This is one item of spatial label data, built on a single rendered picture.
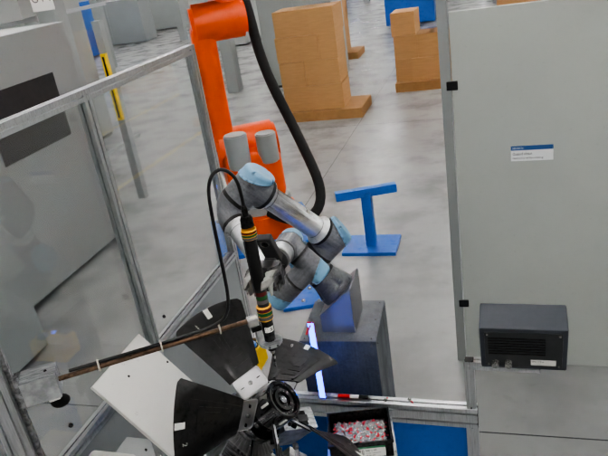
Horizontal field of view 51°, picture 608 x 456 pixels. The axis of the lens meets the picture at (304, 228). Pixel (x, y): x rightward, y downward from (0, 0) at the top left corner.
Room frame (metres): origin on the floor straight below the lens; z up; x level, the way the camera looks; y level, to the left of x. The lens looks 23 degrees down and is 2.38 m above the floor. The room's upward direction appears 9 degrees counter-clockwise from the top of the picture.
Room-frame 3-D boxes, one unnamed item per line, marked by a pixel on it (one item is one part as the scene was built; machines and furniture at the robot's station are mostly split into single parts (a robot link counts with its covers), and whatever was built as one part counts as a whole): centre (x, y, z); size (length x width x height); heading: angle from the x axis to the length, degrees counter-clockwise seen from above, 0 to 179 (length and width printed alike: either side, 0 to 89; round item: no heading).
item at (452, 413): (1.89, -0.07, 0.82); 0.90 x 0.04 x 0.08; 70
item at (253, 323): (1.59, 0.16, 1.40); 0.09 x 0.07 x 0.10; 105
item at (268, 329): (1.59, 0.15, 1.55); 0.04 x 0.04 x 0.46
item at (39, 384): (1.42, 0.75, 1.44); 0.10 x 0.07 x 0.08; 105
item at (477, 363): (1.71, -0.57, 1.04); 0.24 x 0.03 x 0.03; 70
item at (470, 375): (1.75, -0.47, 0.96); 0.03 x 0.03 x 0.20; 70
